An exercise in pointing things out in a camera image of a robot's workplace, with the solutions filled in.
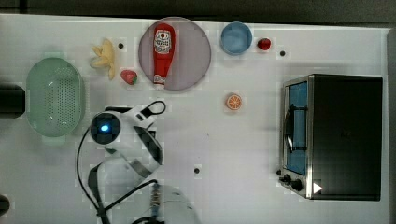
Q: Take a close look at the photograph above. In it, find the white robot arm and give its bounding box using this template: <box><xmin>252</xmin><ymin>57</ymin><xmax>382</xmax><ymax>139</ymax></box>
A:
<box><xmin>88</xmin><ymin>106</ymin><xmax>202</xmax><ymax>224</ymax></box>

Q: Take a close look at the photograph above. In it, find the orange slice toy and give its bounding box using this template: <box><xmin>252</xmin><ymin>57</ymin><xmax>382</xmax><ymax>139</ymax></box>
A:
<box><xmin>225</xmin><ymin>93</ymin><xmax>243</xmax><ymax>110</ymax></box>

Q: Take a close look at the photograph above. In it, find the grey round plate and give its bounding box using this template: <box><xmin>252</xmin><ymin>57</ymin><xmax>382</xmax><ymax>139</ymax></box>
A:
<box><xmin>138</xmin><ymin>17</ymin><xmax>211</xmax><ymax>91</ymax></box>

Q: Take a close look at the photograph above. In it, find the red strawberry toy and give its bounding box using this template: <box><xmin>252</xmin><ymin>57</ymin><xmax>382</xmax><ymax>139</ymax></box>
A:
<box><xmin>120</xmin><ymin>70</ymin><xmax>137</xmax><ymax>85</ymax></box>

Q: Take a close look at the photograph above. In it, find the blue cup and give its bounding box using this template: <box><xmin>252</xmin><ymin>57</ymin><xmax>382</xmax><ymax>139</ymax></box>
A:
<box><xmin>220</xmin><ymin>21</ymin><xmax>253</xmax><ymax>55</ymax></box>

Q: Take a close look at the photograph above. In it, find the red ketchup bottle toy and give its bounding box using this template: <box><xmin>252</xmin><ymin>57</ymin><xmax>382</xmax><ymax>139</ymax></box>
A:
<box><xmin>153</xmin><ymin>23</ymin><xmax>176</xmax><ymax>90</ymax></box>

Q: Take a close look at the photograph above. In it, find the small red tomato toy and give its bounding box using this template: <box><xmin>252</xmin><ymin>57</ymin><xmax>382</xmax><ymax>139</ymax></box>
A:
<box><xmin>257</xmin><ymin>38</ymin><xmax>272</xmax><ymax>50</ymax></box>

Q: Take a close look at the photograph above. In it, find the black toaster oven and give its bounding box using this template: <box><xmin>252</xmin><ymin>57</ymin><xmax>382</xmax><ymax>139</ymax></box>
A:
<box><xmin>276</xmin><ymin>74</ymin><xmax>383</xmax><ymax>202</ymax></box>

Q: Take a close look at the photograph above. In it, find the green perforated colander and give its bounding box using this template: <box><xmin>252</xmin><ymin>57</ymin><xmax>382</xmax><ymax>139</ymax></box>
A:
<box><xmin>26</xmin><ymin>57</ymin><xmax>85</xmax><ymax>146</ymax></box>

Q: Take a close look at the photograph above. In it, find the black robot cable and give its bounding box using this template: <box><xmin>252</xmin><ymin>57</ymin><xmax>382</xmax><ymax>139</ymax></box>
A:
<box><xmin>76</xmin><ymin>100</ymin><xmax>167</xmax><ymax>224</ymax></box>

